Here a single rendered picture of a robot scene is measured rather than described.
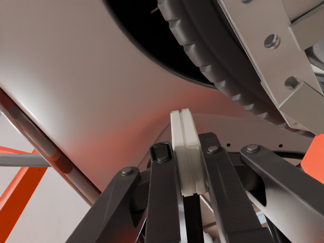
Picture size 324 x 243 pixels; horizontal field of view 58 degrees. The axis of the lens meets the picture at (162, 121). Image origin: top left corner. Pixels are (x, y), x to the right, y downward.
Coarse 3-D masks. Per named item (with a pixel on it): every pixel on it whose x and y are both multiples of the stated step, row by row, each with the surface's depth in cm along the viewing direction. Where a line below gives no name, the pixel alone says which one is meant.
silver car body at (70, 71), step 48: (0, 0) 64; (48, 0) 64; (96, 0) 64; (0, 48) 70; (48, 48) 69; (96, 48) 69; (0, 96) 82; (48, 96) 76; (96, 96) 75; (144, 96) 75; (192, 96) 75; (48, 144) 89; (96, 144) 83; (144, 144) 82; (240, 144) 84; (288, 144) 84; (96, 192) 98; (144, 240) 120; (192, 240) 222; (288, 240) 339
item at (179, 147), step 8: (176, 112) 21; (176, 120) 20; (176, 128) 18; (176, 136) 17; (184, 136) 17; (176, 144) 16; (184, 144) 16; (176, 152) 15; (184, 152) 15; (176, 160) 16; (184, 160) 15; (184, 168) 16; (184, 176) 16; (184, 184) 16; (192, 184) 16; (184, 192) 16; (192, 192) 16
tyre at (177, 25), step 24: (168, 0) 31; (192, 0) 31; (216, 0) 31; (192, 24) 32; (216, 24) 32; (192, 48) 34; (216, 48) 34; (240, 48) 34; (216, 72) 35; (240, 72) 35; (240, 96) 37; (264, 96) 36; (264, 120) 39
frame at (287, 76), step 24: (240, 0) 23; (264, 0) 23; (240, 24) 24; (264, 24) 24; (288, 24) 24; (264, 48) 25; (288, 48) 25; (264, 72) 26; (288, 72) 26; (312, 72) 26; (288, 96) 27; (312, 96) 27; (288, 120) 29; (312, 120) 28
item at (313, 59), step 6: (318, 42) 53; (312, 48) 49; (318, 48) 49; (306, 54) 42; (312, 54) 44; (318, 54) 45; (312, 60) 39; (318, 60) 41; (312, 66) 35; (318, 66) 36; (318, 72) 35
